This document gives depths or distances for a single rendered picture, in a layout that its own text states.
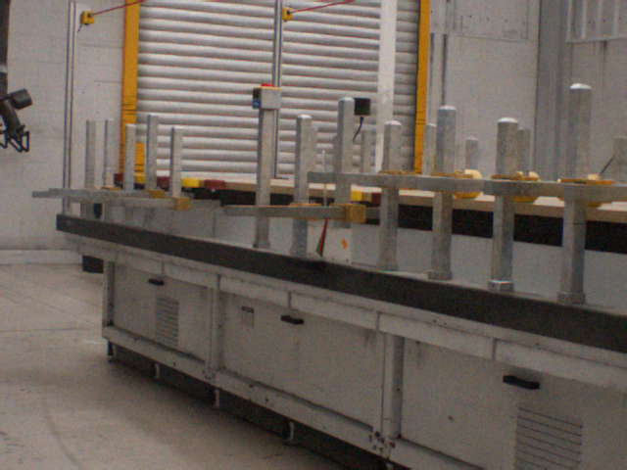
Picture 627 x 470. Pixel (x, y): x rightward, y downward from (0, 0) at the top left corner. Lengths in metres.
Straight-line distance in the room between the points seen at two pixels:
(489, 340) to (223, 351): 2.02
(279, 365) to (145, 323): 1.31
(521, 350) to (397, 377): 0.89
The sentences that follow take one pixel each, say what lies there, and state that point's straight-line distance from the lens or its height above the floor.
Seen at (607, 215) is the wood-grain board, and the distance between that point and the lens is 2.90.
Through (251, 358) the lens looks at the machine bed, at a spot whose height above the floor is 0.25.
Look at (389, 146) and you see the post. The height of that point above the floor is 1.04.
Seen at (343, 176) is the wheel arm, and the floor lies 0.95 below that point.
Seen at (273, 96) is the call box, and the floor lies 1.19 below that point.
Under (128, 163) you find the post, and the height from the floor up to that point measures 0.96.
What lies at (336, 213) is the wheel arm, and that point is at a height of 0.84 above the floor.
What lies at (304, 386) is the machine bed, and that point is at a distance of 4.24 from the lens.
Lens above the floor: 0.98
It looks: 3 degrees down
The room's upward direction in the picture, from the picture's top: 2 degrees clockwise
